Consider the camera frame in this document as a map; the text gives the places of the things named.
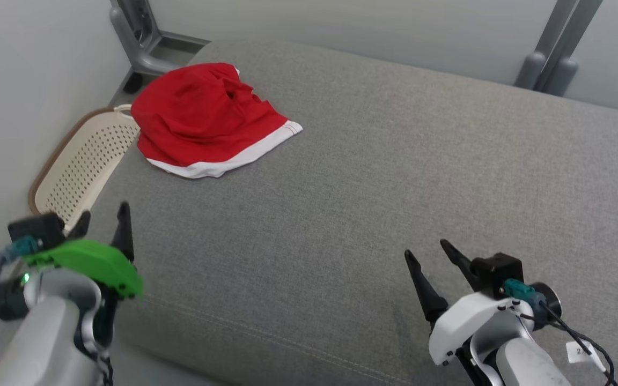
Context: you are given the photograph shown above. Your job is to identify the small white cable tag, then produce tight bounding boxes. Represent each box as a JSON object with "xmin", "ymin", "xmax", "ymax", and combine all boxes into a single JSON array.
[{"xmin": 565, "ymin": 341, "xmax": 607, "ymax": 373}]

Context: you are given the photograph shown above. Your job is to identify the red shorts white trim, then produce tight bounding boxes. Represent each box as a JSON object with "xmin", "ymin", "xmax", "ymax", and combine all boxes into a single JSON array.
[{"xmin": 130, "ymin": 62, "xmax": 304, "ymax": 179}]

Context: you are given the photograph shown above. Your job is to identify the dark grey double post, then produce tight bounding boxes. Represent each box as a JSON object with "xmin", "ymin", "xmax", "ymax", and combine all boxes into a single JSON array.
[{"xmin": 514, "ymin": 0, "xmax": 605, "ymax": 97}]

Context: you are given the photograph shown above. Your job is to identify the cream perforated laundry basket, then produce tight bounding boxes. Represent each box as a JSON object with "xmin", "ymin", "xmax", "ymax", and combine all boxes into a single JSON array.
[{"xmin": 28, "ymin": 105, "xmax": 142, "ymax": 232}]

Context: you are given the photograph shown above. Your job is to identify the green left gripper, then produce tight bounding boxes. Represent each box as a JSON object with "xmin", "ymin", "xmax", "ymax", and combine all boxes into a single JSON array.
[{"xmin": 24, "ymin": 202, "xmax": 144, "ymax": 299}]

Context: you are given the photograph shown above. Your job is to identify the thin black cable loops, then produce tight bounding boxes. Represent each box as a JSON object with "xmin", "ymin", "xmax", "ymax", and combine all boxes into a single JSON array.
[{"xmin": 92, "ymin": 343, "xmax": 114, "ymax": 386}]

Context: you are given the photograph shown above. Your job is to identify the grey metal stand base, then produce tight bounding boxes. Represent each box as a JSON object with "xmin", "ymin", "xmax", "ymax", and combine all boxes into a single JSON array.
[{"xmin": 109, "ymin": 0, "xmax": 210, "ymax": 94}]

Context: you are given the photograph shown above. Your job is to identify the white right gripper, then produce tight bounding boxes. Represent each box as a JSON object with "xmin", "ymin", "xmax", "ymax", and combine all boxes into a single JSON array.
[{"xmin": 404, "ymin": 239, "xmax": 535, "ymax": 367}]

